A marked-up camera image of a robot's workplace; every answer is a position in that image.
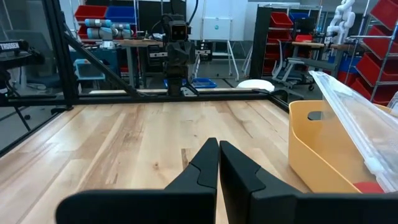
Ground blue floor tray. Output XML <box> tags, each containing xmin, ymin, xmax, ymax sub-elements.
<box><xmin>164</xmin><ymin>77</ymin><xmax>218</xmax><ymax>90</ymax></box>

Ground grey office chair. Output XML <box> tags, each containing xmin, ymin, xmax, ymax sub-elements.
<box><xmin>271</xmin><ymin>39</ymin><xmax>315</xmax><ymax>91</ymax></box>

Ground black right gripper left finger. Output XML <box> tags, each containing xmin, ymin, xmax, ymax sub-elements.
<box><xmin>55</xmin><ymin>138</ymin><xmax>220</xmax><ymax>224</ymax></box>

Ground wooden top desk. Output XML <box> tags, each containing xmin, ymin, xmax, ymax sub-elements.
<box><xmin>118</xmin><ymin>38</ymin><xmax>167</xmax><ymax>88</ymax></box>

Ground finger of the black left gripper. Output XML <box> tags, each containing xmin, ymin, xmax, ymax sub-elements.
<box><xmin>178</xmin><ymin>42</ymin><xmax>192</xmax><ymax>76</ymax></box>
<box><xmin>167</xmin><ymin>42</ymin><xmax>180</xmax><ymax>76</ymax></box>

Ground black shelf unit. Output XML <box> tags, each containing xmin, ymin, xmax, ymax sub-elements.
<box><xmin>249</xmin><ymin>6</ymin><xmax>315</xmax><ymax>79</ymax></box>

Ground red storage bins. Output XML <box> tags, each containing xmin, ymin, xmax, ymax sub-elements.
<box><xmin>356</xmin><ymin>0</ymin><xmax>398</xmax><ymax>106</ymax></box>

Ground red storage bin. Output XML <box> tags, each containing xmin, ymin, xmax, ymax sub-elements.
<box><xmin>74</xmin><ymin>4</ymin><xmax>108</xmax><ymax>22</ymax></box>

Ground yellow plastic bin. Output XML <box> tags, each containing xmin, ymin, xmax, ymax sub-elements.
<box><xmin>288</xmin><ymin>100</ymin><xmax>398</xmax><ymax>194</ymax></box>

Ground blue storage bin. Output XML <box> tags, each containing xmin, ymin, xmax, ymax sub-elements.
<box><xmin>105</xmin><ymin>5</ymin><xmax>138</xmax><ymax>24</ymax></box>

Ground red bandage strip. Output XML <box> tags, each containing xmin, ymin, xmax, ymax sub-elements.
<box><xmin>353</xmin><ymin>182</ymin><xmax>386</xmax><ymax>194</ymax></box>

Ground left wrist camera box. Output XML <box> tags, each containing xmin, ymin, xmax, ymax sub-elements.
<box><xmin>169</xmin><ymin>20</ymin><xmax>189</xmax><ymax>42</ymax></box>

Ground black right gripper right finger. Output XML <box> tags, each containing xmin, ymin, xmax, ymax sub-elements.
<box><xmin>219</xmin><ymin>140</ymin><xmax>398</xmax><ymax>224</ymax></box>

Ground light blue container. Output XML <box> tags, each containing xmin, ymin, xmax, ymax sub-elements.
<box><xmin>73</xmin><ymin>58</ymin><xmax>106</xmax><ymax>82</ymax></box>

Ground metal shelf rack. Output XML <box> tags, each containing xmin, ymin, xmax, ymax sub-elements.
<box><xmin>345</xmin><ymin>18</ymin><xmax>398</xmax><ymax>103</ymax></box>

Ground white board on stand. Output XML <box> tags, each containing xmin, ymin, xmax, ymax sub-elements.
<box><xmin>191</xmin><ymin>17</ymin><xmax>241</xmax><ymax>82</ymax></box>

